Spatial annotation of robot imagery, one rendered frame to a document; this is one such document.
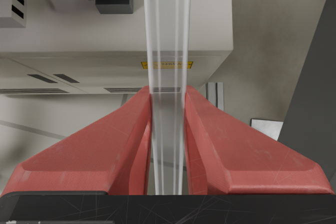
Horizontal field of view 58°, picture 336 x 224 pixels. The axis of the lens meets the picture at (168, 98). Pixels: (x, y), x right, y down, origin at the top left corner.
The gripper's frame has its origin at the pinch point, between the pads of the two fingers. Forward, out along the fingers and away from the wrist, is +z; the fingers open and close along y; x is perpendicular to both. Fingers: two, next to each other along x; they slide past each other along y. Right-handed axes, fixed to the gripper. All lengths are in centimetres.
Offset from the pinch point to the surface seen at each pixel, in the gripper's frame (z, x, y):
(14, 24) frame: 31.9, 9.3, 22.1
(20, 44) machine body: 31.6, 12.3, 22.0
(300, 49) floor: 88, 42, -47
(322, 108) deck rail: 2.6, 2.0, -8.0
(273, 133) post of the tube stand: 68, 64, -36
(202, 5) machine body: 35.7, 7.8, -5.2
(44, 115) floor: 73, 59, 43
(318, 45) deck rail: 4.9, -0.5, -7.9
